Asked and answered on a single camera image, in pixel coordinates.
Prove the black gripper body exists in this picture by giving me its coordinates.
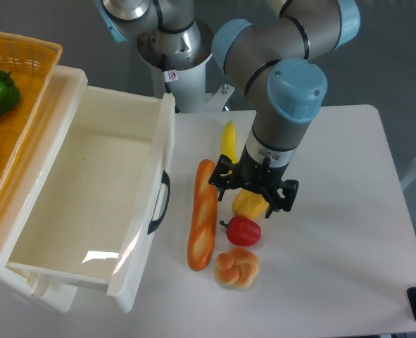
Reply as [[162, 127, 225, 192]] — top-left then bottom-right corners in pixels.
[[230, 143, 291, 197]]

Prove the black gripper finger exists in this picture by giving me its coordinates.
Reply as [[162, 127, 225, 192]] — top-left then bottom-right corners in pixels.
[[208, 154, 239, 201], [263, 180, 299, 218]]

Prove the long orange baguette bread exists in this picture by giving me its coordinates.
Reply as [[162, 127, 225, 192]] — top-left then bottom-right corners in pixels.
[[187, 159, 218, 271]]

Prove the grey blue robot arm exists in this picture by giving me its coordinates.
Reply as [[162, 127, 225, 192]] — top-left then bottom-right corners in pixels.
[[96, 1, 360, 213]]

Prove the round knotted bread roll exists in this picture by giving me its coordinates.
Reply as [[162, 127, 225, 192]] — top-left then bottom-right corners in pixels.
[[215, 247, 260, 290]]

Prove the yellow banana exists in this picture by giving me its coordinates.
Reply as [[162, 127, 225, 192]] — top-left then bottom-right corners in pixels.
[[220, 120, 238, 164]]

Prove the yellow bell pepper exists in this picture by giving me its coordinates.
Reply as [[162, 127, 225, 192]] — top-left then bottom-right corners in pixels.
[[232, 189, 268, 219]]

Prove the red bell pepper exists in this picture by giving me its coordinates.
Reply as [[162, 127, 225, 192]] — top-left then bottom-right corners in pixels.
[[220, 215, 261, 247]]

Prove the white plastic drawer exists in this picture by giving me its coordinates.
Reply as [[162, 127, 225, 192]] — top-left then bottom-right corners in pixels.
[[8, 86, 175, 313]]

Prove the orange woven plastic basket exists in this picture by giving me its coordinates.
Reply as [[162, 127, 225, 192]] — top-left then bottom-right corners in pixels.
[[0, 32, 63, 196]]

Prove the white plastic drawer cabinet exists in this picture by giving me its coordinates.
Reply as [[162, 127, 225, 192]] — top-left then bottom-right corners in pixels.
[[0, 65, 87, 313]]

